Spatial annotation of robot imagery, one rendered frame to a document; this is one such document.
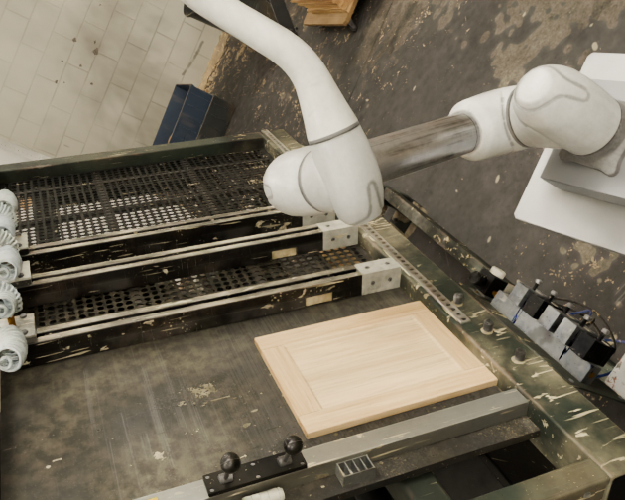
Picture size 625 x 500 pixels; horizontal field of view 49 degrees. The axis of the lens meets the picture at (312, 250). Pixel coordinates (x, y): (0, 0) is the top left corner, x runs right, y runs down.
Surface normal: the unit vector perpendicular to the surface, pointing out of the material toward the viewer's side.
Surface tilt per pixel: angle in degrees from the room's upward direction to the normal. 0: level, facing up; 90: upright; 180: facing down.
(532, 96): 7
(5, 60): 90
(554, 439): 31
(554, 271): 0
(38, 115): 90
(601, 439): 59
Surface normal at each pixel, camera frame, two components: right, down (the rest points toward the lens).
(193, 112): 0.50, 0.20
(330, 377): 0.00, -0.88
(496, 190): -0.79, -0.30
